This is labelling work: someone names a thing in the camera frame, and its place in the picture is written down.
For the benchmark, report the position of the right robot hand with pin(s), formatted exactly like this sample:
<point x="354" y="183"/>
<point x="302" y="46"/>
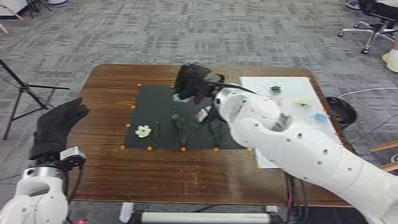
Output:
<point x="190" y="81"/>

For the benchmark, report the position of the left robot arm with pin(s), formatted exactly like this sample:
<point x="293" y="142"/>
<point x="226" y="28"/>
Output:
<point x="36" y="196"/>

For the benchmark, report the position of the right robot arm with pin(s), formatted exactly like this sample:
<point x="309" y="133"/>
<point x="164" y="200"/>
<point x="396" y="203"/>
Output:
<point x="308" y="150"/>

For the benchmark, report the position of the dark mat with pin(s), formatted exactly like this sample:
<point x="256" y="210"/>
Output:
<point x="153" y="110"/>

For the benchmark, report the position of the green sprig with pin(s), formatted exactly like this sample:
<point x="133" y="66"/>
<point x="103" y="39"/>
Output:
<point x="187" y="128"/>

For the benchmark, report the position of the dark grey flower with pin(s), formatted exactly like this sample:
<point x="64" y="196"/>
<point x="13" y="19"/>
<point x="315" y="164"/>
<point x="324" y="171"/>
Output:
<point x="276" y="88"/>

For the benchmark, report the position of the white flower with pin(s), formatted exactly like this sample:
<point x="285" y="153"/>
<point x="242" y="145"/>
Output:
<point x="142" y="131"/>

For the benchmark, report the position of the white sheet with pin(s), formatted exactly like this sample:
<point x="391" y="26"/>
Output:
<point x="293" y="90"/>

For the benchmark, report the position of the pale yellow flower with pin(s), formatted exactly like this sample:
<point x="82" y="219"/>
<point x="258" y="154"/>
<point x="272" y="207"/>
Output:
<point x="304" y="101"/>

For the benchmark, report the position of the blue flower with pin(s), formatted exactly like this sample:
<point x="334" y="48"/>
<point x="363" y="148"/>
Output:
<point x="320" y="117"/>

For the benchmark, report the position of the black round bin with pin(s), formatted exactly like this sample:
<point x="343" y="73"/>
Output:
<point x="343" y="111"/>

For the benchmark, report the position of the black tripod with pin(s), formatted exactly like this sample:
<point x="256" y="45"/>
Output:
<point x="27" y="88"/>

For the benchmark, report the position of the black office chair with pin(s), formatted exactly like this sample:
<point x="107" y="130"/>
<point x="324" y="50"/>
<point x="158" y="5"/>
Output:
<point x="375" y="20"/>

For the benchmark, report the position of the wooden chair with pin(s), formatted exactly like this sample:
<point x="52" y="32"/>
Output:
<point x="386" y="156"/>

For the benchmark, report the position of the pale grey bar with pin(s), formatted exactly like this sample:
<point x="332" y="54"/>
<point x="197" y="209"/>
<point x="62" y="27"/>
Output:
<point x="201" y="217"/>

